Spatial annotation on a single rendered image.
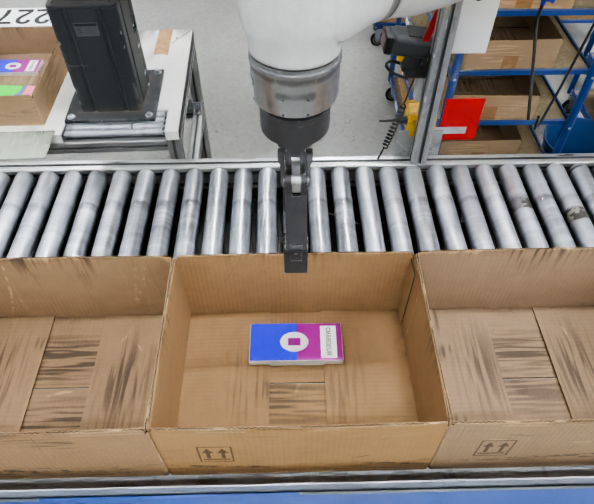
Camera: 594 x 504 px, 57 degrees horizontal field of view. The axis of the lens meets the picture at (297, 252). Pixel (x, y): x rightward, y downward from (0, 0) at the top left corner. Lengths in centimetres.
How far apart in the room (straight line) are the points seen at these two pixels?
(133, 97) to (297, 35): 124
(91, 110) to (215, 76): 159
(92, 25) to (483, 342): 122
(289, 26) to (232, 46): 305
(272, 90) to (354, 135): 229
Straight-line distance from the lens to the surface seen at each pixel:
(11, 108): 178
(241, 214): 137
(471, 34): 140
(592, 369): 108
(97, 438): 80
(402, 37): 137
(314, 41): 51
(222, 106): 304
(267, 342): 97
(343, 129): 286
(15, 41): 212
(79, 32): 164
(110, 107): 175
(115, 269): 96
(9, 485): 99
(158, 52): 202
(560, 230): 147
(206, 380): 96
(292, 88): 54
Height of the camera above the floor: 173
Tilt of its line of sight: 50 degrees down
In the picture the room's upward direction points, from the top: straight up
